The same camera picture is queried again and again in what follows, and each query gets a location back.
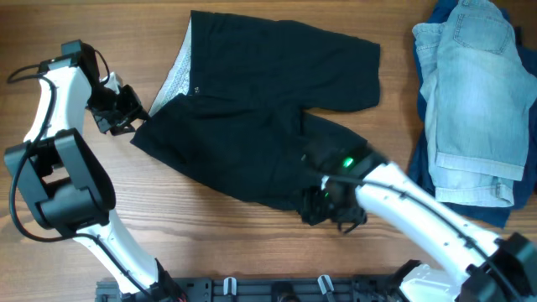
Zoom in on black shorts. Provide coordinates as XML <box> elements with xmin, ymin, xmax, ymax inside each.
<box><xmin>133</xmin><ymin>11</ymin><xmax>380</xmax><ymax>211</ymax></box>

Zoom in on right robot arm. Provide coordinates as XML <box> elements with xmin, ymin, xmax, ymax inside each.
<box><xmin>302</xmin><ymin>141</ymin><xmax>536</xmax><ymax>301</ymax></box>

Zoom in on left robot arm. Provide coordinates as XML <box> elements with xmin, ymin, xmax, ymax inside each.
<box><xmin>4</xmin><ymin>40</ymin><xmax>187</xmax><ymax>301</ymax></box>

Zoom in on light blue denim shorts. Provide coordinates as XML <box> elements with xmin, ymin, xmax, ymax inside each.
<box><xmin>412</xmin><ymin>0</ymin><xmax>536</xmax><ymax>207</ymax></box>

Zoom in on black left camera cable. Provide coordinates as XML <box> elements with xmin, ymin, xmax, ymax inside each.
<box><xmin>6</xmin><ymin>62</ymin><xmax>160</xmax><ymax>302</ymax></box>

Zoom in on black camera cable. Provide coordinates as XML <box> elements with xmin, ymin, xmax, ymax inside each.
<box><xmin>322</xmin><ymin>174</ymin><xmax>525</xmax><ymax>302</ymax></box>
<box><xmin>6</xmin><ymin>62</ymin><xmax>160</xmax><ymax>302</ymax></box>

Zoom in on black right camera cable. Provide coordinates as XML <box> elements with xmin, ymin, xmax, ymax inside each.
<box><xmin>322</xmin><ymin>174</ymin><xmax>525</xmax><ymax>302</ymax></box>

